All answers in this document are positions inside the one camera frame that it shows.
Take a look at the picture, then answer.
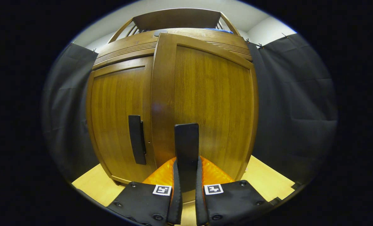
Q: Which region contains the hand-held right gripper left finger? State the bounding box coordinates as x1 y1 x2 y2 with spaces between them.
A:
107 159 183 226

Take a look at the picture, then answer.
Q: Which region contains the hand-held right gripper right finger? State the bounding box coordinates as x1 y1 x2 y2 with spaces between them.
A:
195 156 272 226

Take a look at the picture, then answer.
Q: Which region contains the black door handle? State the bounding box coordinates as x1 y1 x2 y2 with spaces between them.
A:
128 115 147 165
174 123 200 192

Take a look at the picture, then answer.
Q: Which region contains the wooden double-door shoe cabinet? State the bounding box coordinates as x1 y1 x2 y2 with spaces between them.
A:
86 8 258 204

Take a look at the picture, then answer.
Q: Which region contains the wooden cabinet drawer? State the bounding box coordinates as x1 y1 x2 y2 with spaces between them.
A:
92 28 253 70

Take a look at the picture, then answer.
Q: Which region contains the black backdrop cloth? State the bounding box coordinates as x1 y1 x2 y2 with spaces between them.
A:
42 33 337 189

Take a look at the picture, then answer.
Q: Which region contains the blue folded cloth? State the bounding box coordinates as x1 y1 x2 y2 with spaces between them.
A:
205 28 234 34

